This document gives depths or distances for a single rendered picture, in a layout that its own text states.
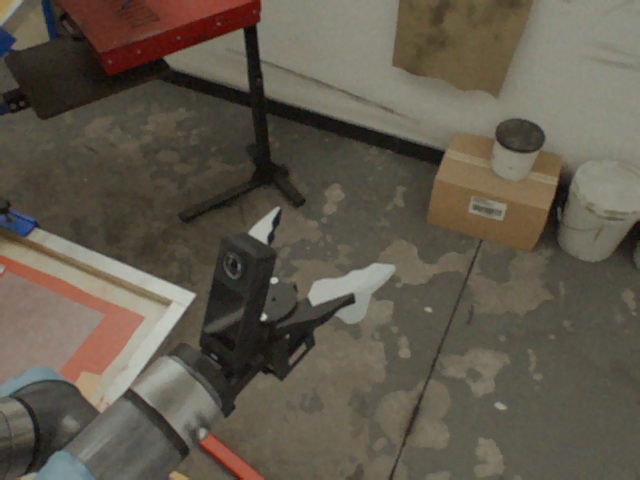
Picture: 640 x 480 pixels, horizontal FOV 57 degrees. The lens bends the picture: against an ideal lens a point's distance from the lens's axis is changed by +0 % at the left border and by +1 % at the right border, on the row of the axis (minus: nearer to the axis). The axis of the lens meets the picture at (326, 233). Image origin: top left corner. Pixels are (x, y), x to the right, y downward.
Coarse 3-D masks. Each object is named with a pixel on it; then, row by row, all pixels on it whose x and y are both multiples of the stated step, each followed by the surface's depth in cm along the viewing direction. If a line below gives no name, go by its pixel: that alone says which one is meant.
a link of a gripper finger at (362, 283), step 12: (372, 264) 56; (384, 264) 56; (348, 276) 55; (360, 276) 55; (372, 276) 55; (384, 276) 55; (312, 288) 54; (324, 288) 54; (336, 288) 54; (348, 288) 54; (360, 288) 54; (372, 288) 55; (312, 300) 53; (324, 300) 53; (360, 300) 55; (348, 312) 57; (360, 312) 57
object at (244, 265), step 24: (240, 240) 48; (216, 264) 50; (240, 264) 48; (264, 264) 48; (216, 288) 50; (240, 288) 48; (264, 288) 49; (216, 312) 50; (240, 312) 49; (216, 336) 51; (240, 336) 49; (240, 360) 51
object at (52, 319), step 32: (0, 256) 149; (0, 288) 142; (32, 288) 142; (64, 288) 142; (0, 320) 137; (32, 320) 137; (64, 320) 137; (96, 320) 137; (128, 320) 137; (32, 352) 131; (64, 352) 131; (96, 352) 131
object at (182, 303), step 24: (24, 240) 150; (48, 240) 147; (72, 264) 147; (96, 264) 143; (120, 264) 143; (144, 288) 138; (168, 288) 138; (168, 312) 134; (168, 336) 131; (144, 360) 126; (120, 384) 123
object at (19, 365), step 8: (0, 352) 131; (0, 360) 130; (8, 360) 130; (16, 360) 130; (0, 368) 129; (8, 368) 129; (16, 368) 129; (24, 368) 129; (0, 376) 128; (8, 376) 128; (0, 384) 127
